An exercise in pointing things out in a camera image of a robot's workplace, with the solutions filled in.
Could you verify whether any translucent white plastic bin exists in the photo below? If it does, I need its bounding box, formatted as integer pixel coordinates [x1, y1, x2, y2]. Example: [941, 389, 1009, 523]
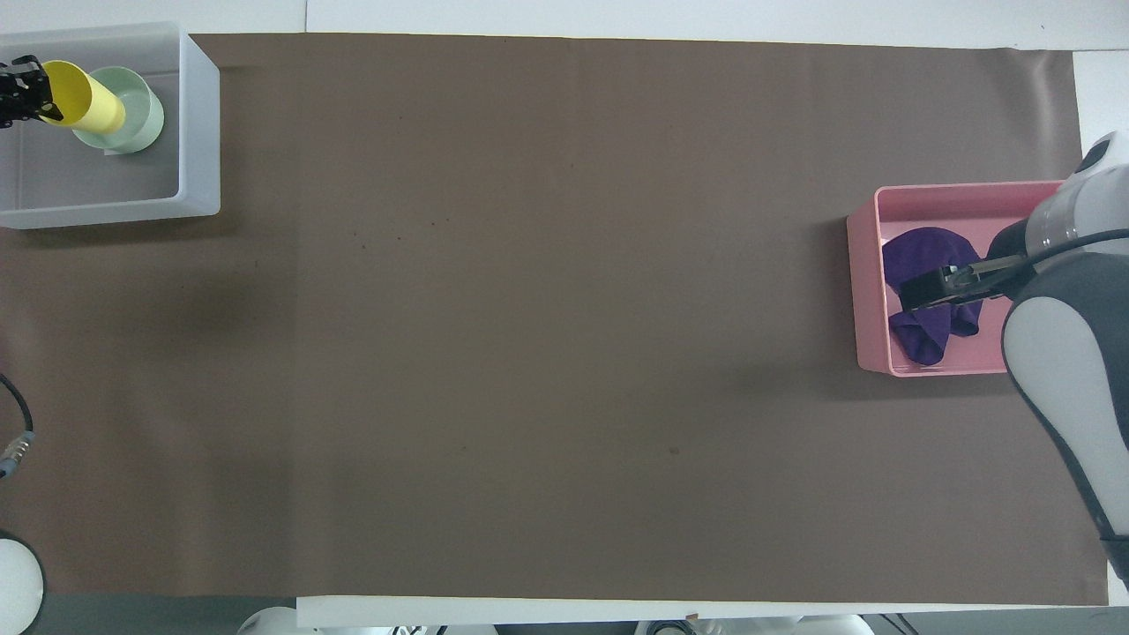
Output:
[0, 22, 221, 231]

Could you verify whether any pale green plastic cup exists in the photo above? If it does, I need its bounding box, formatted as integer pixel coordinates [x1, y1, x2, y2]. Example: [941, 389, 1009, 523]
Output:
[72, 66, 166, 156]

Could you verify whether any pink plastic bin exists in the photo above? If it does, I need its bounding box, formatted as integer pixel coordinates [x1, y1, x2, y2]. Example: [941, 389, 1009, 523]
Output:
[846, 181, 1070, 378]

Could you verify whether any yellow plastic cup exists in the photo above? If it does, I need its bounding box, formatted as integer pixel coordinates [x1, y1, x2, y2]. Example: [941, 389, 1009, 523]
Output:
[39, 60, 127, 135]

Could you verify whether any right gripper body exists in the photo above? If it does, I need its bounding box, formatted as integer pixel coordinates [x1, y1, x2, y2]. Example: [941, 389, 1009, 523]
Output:
[958, 219, 1035, 303]

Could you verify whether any purple cloth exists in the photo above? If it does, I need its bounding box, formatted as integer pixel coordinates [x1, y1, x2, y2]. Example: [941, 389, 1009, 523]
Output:
[881, 227, 986, 368]

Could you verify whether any black cable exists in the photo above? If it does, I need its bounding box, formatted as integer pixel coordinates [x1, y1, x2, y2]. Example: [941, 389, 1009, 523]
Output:
[0, 371, 36, 480]
[970, 229, 1129, 276]

